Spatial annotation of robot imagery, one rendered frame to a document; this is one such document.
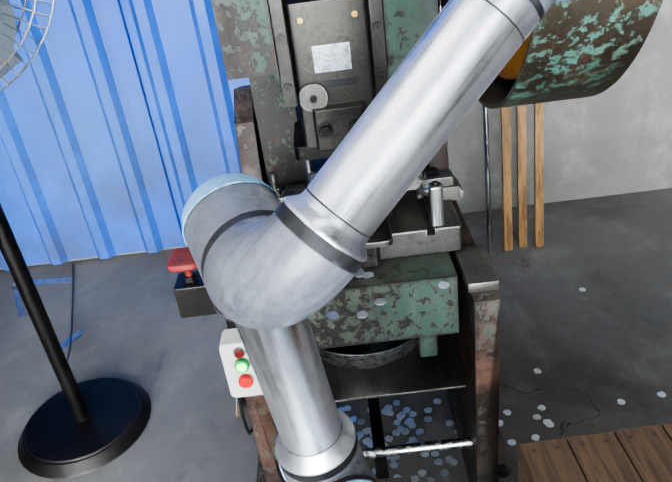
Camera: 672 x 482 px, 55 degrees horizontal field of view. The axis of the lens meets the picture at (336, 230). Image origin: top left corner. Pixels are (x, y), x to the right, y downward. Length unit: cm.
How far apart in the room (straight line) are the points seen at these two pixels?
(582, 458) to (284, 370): 74
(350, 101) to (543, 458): 78
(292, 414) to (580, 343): 145
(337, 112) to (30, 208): 189
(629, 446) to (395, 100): 100
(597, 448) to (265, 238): 96
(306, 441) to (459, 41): 55
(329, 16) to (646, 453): 101
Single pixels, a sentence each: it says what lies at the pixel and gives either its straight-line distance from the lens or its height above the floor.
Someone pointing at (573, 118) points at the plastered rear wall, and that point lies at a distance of 281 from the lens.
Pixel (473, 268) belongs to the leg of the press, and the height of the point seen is 64.
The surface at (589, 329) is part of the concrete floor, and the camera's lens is 223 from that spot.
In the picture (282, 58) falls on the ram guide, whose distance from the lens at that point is 122.
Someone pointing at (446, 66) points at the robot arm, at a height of 122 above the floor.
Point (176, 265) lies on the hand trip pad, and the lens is 125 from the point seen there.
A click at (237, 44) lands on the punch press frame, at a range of 121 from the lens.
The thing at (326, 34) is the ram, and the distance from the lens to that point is 124.
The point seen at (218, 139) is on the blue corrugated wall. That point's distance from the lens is 262.
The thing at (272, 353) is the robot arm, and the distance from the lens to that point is 77.
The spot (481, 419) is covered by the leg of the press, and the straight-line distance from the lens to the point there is 149.
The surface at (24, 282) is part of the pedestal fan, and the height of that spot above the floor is 54.
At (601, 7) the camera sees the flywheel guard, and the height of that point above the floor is 116.
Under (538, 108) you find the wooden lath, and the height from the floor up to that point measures 54.
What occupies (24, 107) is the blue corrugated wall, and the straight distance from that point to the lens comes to 277.
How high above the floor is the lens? 138
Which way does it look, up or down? 30 degrees down
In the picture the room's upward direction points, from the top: 8 degrees counter-clockwise
